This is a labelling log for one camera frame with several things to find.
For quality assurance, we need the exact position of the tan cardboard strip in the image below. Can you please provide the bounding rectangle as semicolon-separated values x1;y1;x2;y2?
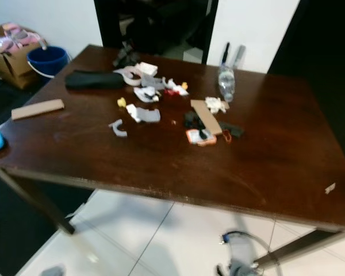
11;99;65;121
190;99;223;136

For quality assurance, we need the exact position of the cardboard box with pink items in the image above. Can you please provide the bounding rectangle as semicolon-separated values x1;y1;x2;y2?
0;23;45;90

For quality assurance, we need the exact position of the blue plastic bucket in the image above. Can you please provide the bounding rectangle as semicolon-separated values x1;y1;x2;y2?
27;46;70;79

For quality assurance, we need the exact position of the black fabric pouch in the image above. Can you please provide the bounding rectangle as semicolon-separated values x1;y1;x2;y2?
65;70;127;90

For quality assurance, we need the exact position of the curved grey plastic part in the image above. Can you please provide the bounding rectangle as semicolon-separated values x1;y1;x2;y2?
109;120;128;137

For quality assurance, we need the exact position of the pale pink tape roll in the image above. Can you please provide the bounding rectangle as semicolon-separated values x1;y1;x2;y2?
113;67;142;87

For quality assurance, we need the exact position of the white and grey wrapper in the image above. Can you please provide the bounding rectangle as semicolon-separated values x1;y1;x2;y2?
126;104;162;124

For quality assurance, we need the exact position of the black gadget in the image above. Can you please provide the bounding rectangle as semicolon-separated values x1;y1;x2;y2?
114;43;140;67

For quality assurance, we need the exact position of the white and black scrap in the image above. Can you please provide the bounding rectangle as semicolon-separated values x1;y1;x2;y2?
134;86;160;104

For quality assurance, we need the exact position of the small white box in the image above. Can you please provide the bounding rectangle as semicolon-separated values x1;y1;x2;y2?
136;62;158;76

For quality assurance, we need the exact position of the white and yellow scrap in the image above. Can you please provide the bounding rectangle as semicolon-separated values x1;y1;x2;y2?
164;78;189;96

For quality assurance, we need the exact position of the black lump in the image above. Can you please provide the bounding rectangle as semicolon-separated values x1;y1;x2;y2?
184;112;202;129

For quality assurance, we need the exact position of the orange and white device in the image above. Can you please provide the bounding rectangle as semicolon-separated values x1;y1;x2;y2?
186;129;217;147

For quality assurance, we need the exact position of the crumpled white paper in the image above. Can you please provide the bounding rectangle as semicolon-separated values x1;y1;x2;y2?
205;97;229;114

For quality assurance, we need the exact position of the clear plastic bottle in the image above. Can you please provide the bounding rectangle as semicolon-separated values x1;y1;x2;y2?
218;64;236;103

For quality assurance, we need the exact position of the flat black item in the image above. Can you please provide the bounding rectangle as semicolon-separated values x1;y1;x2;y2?
221;122;244;139

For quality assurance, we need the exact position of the black stick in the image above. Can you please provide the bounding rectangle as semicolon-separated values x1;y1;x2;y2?
221;42;231;67

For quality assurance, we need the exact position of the dark brown wooden table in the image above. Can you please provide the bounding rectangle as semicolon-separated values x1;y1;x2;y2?
0;45;345;271

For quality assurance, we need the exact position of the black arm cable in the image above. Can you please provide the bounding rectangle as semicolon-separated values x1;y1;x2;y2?
221;230;282;276

